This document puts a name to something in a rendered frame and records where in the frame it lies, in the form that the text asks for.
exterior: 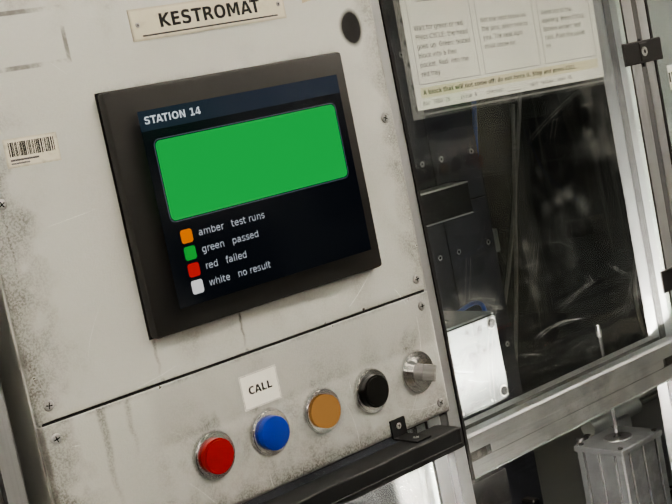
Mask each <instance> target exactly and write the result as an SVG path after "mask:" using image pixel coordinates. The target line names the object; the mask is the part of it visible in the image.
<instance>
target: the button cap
mask: <svg viewBox="0 0 672 504"><path fill-rule="evenodd" d="M289 434H290V430H289V425H288V423H287V421H286V420H285V419H284V418H283V417H281V416H277V415H270V416H268V417H266V418H265V419H264V420H263V421H262V422H261V424H260V426H259V430H258V437H259V441H260V443H261V445H262V446H263V447H264V448H265V449H268V450H273V451H275V450H279V449H281V448H282V447H284V446H285V444H286V443H287V441H288V439H289Z"/></svg>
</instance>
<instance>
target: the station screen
mask: <svg viewBox="0 0 672 504"><path fill-rule="evenodd" d="M329 106H333V109H334V114H335V119H336V124H337V129H338V134H339V139H340V144H341V149H342V154H343V159H344V164H345V169H346V175H342V176H338V177H334V178H330V179H326V180H323V181H319V182H315V183H311V184H307V185H303V186H299V187H295V188H292V189H288V190H284V191H280V192H276V193H272V194H268V195H264V196H260V197H257V198H253V199H249V200H245V201H241V202H237V203H233V204H229V205H226V206H222V207H218V208H214V209H210V210H206V211H202V212H198V213H194V214H191V215H187V216H183V217H179V218H175V219H173V216H172V211H171V206H170V202H169V197H168V193H167V188H166V184H165V179H164V174H163V170H162V165H161V161H160V156H159V151H158V147H157V142H162V141H167V140H172V139H177V138H181V137H186V136H191V135H196V134H200V133H205V132H210V131H215V130H219V129H224V128H229V127H234V126H239V125H243V124H248V123H253V122H258V121H262V120H267V119H272V118H277V117H282V116H286V115H291V114H296V113H301V112H305V111H310V110H315V109H320V108H324V107H329ZM137 115H138V119H139V124H140V129H141V133H142V138H143V142H144V147H145V151H146V156H147V160H148V165H149V169H150V174H151V179H152V183H153V188H154V192H155V197H156V201H157V206H158V210H159V215H160V220H161V224H162V229H163V233H164V238H165V242H166V247H167V251H168V256H169V260H170V265H171V270H172V274H173V279H174V283H175V288H176V292H177V297H178V301H179V306H180V309H183V308H186V307H189V306H192V305H195V304H198V303H202V302H205V301H208V300H211V299H214V298H218V297H221V296H224V295H227V294H230V293H234V292H237V291H240V290H243V289H246V288H250V287H253V286H256V285H259V284H262V283H265V282H269V281H272V280H275V279H278V278H281V277H285V276H288V275H291V274H294V273H297V272H301V271H304V270H307V269H310V268H313V267H317V266H320V265H323V264H326V263H329V262H332V261H336V260H339V259H342V258H345V257H348V256H352V255H355V254H358V253H361V252H364V251H368V250H371V246H370V241H369V236H368V231H367V225H366V220H365V215H364V210H363V205H362V200H361V195H360V190H359V185H358V180H357V175H356V170H355V165H354V160H353V155H352V150H351V145H350V140H349V135H348V130H347V125H346V120H345V115H344V110H343V105H342V100H341V95H340V90H339V85H338V80H337V75H330V76H325V77H320V78H315V79H309V80H304V81H299V82H293V83H288V84H283V85H278V86H272V87H267V88H262V89H256V90H251V91H246V92H241V93H235V94H230V95H225V96H219V97H214V98H209V99H203V100H198V101H193V102H188V103H182V104H177V105H172V106H166V107H161V108H156V109H151V110H145V111H140V112H137Z"/></svg>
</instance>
